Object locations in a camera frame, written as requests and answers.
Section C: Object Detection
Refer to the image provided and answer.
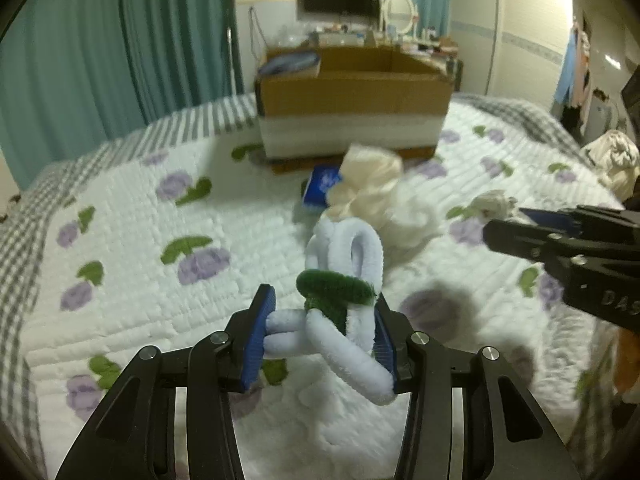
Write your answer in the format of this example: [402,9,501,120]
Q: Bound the cream fluffy cloth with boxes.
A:
[323,144,439,249]

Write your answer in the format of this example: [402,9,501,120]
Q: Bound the white green plush ring toy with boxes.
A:
[264,218,396,405]

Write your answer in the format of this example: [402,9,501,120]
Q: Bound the large floral tissue pack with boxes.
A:
[258,50,321,78]

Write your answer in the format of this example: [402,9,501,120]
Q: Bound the crumpled beige clothes pile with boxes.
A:
[580,130,639,202]

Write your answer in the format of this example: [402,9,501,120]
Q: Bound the hanging blue clothes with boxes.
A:
[554,22,592,122]

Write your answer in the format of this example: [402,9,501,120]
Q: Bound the floral quilted bedspread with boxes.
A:
[20,94,617,479]

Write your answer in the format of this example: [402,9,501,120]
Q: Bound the white wardrobe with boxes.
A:
[449,0,574,110]

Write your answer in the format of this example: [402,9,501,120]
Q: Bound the white dressing table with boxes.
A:
[363,32,463,92]

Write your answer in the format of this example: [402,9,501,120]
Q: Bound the brown cardboard box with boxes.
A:
[254,47,454,172]

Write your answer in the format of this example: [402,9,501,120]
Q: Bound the blue small tissue pack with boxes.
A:
[302,165,342,209]

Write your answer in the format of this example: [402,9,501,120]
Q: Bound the grey checked blanket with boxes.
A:
[1,93,257,479]

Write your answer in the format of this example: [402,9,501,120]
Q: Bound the white oval vanity mirror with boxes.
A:
[382,0,419,42]

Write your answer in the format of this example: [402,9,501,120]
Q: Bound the teal curtain left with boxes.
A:
[1,0,243,188]

